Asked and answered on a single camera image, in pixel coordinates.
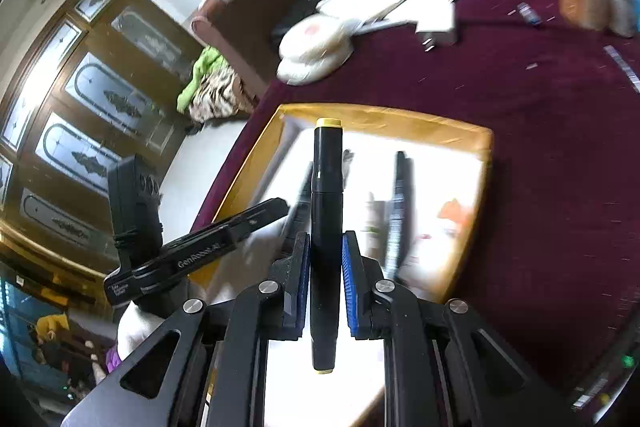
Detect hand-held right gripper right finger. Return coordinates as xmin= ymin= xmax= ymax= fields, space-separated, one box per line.
xmin=342 ymin=231 xmax=586 ymax=427

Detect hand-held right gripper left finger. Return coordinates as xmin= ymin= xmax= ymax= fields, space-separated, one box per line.
xmin=60 ymin=232 xmax=311 ymax=427

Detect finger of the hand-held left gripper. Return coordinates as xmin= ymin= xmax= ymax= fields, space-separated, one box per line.
xmin=227 ymin=198 xmax=291 ymax=240

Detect black marker yellow cap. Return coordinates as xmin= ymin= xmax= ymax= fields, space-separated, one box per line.
xmin=309 ymin=117 xmax=346 ymax=375

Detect black marker dark cap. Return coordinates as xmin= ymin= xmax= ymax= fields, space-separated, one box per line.
xmin=382 ymin=151 xmax=417 ymax=278

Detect white glue bottle orange cap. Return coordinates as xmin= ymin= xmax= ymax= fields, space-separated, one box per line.
xmin=400 ymin=199 xmax=475 ymax=288

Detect gold cardboard box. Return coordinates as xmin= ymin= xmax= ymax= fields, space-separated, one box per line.
xmin=192 ymin=103 xmax=496 ymax=427

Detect striped printed blanket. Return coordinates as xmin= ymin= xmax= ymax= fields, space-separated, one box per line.
xmin=192 ymin=67 xmax=257 ymax=124

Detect wooden glass doors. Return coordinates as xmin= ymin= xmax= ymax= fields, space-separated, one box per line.
xmin=0 ymin=0 xmax=201 ymax=278

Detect green cloth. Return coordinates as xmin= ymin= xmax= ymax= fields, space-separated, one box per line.
xmin=176 ymin=47 xmax=222 ymax=112

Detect round white packages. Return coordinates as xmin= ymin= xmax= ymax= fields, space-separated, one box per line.
xmin=276 ymin=17 xmax=356 ymax=86

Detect brown armchair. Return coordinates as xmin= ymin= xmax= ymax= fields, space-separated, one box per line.
xmin=190 ymin=0 xmax=313 ymax=100

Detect white charger adapter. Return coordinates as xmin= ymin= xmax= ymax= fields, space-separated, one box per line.
xmin=415 ymin=4 xmax=458 ymax=52

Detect black device green light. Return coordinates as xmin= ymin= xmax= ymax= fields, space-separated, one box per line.
xmin=570 ymin=342 xmax=640 ymax=414

